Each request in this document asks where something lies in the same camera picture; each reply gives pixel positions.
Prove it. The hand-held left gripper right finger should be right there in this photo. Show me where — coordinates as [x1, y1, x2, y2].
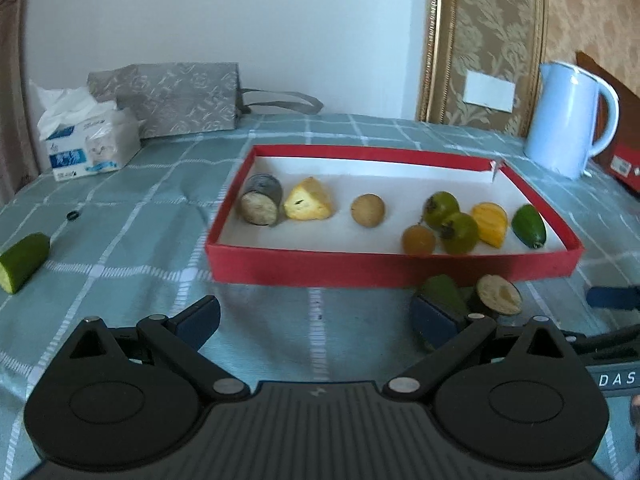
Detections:
[382, 294, 577, 402]

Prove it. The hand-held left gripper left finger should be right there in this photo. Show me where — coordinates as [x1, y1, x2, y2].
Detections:
[67, 295, 251, 402]

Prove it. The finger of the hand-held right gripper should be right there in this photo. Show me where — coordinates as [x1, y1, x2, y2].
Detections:
[586, 285, 640, 310]
[562, 326, 640, 357]

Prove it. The green fruit slice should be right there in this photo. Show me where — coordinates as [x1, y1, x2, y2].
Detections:
[419, 274, 472, 317]

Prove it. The dark eggplant piece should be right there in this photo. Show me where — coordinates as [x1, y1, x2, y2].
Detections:
[470, 274, 523, 319]

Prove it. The brown round fruit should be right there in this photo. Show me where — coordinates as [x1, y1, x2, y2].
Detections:
[350, 193, 386, 228]
[402, 225, 437, 256]

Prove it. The green tomato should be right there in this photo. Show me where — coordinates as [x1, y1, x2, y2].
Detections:
[424, 191, 461, 229]
[439, 211, 480, 255]

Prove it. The green mango half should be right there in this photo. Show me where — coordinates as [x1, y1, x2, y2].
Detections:
[511, 204, 548, 250]

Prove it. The red shallow cardboard box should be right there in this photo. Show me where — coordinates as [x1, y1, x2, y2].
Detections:
[205, 144, 585, 290]

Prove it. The yellow fruit wedge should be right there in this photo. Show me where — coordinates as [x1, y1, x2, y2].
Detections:
[284, 176, 334, 222]

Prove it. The green checked tablecloth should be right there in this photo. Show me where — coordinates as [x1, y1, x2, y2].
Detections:
[0, 112, 640, 413]

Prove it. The orange-yellow fruit piece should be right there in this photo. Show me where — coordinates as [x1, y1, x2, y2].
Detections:
[471, 202, 509, 249]

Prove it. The dark cylindrical vegetable piece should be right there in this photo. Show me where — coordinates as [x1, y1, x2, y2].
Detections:
[240, 174, 284, 227]

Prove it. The red carton with white label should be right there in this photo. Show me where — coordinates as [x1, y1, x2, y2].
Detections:
[592, 130, 640, 192]

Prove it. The light blue electric kettle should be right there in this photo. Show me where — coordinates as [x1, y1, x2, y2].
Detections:
[524, 61, 621, 181]

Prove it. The green cucumber piece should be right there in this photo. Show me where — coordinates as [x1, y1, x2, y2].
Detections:
[0, 232, 52, 295]

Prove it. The white tissue pack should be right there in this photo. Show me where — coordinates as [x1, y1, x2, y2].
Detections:
[30, 80, 142, 183]

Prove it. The grey patterned tote bag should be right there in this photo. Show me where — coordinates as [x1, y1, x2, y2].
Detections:
[87, 62, 325, 140]

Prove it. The brown wooden chair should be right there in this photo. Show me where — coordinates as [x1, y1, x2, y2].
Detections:
[575, 50, 640, 133]

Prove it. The white wall switch panel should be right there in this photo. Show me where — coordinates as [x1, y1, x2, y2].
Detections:
[462, 71, 516, 112]

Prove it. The gold wall panel frame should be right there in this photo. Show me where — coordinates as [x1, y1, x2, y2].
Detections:
[417, 0, 549, 124]

